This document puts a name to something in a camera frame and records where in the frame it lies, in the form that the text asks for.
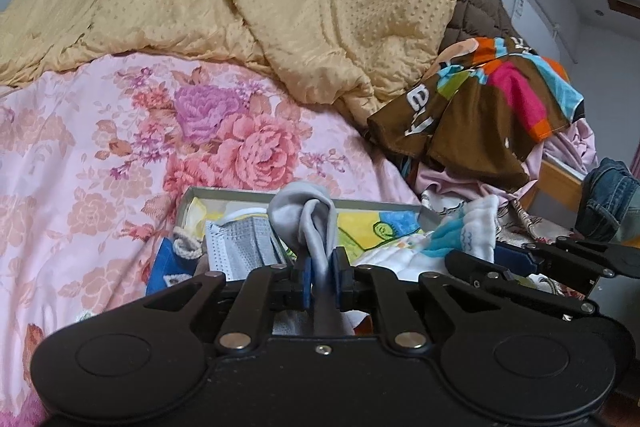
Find blue pouch with rope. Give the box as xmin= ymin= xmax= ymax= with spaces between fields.
xmin=145 ymin=229 xmax=208 ymax=295

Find taupe grey sock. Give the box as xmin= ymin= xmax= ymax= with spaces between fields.
xmin=267 ymin=181 xmax=356 ymax=338

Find wooden bed frame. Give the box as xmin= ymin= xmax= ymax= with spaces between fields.
xmin=530 ymin=154 xmax=588 ymax=212

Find pink floral bedsheet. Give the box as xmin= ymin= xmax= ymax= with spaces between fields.
xmin=0 ymin=52 xmax=426 ymax=427

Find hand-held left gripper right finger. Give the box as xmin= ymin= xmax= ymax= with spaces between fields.
xmin=329 ymin=247 xmax=501 ymax=353

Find blue denim jeans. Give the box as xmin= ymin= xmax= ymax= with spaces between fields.
xmin=575 ymin=157 xmax=640 ymax=243

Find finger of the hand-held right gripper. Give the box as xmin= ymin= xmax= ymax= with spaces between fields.
xmin=444 ymin=248 xmax=601 ymax=323
xmin=495 ymin=236 xmax=640 ymax=297

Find yellow cartoon towel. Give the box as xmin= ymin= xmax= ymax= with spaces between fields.
xmin=187 ymin=197 xmax=436 ymax=258

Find grey shallow box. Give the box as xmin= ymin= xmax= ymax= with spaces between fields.
xmin=172 ymin=186 xmax=443 ymax=268

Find brown quilted blanket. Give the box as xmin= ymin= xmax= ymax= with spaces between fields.
xmin=442 ymin=0 xmax=526 ymax=52

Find brown multicoloured printed cloth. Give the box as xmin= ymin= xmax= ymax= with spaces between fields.
xmin=367 ymin=36 xmax=586 ymax=192

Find lilac cloth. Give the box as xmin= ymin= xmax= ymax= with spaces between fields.
xmin=410 ymin=117 xmax=598 ymax=208

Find grey face mask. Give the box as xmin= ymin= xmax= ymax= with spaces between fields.
xmin=204 ymin=207 xmax=288 ymax=280

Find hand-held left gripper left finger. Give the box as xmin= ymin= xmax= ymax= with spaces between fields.
xmin=142 ymin=254 xmax=315 ymax=353

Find white cloth with blue print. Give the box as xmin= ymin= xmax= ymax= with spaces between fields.
xmin=350 ymin=194 xmax=501 ymax=280

